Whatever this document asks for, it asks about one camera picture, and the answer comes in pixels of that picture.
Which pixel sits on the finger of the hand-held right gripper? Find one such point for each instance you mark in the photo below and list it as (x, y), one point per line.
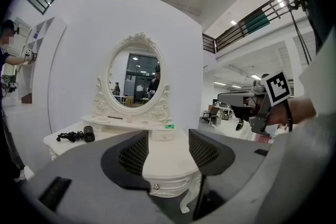
(235, 99)

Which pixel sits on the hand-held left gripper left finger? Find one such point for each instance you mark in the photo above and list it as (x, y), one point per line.
(78, 173)

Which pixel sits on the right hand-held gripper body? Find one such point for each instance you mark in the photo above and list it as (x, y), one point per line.
(275, 87)

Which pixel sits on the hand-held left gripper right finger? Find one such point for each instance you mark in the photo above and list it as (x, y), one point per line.
(231, 165)

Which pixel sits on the white table drawer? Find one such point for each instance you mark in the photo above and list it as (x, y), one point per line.
(172, 186)

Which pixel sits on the small green object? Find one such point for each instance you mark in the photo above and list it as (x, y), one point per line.
(170, 126)

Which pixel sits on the person's right forearm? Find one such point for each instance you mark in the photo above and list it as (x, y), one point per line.
(299, 110)

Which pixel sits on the black office chair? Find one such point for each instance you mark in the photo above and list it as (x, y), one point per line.
(211, 115)

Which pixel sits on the black hair dryer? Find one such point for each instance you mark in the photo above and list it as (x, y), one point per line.
(88, 133)

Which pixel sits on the white dressing table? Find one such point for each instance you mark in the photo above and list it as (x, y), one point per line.
(168, 160)

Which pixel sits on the dark slim pencil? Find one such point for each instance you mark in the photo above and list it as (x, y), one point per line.
(115, 117)

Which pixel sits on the green banner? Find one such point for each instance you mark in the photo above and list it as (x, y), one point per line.
(258, 23)

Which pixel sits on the black mezzanine railing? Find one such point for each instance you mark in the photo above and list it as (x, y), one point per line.
(236, 31)

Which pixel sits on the brown box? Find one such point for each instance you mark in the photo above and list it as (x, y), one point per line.
(26, 98)

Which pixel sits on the white ornate oval mirror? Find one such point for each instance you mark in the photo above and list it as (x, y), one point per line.
(136, 78)

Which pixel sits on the white shelf unit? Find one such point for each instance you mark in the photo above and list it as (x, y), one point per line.
(39, 34)

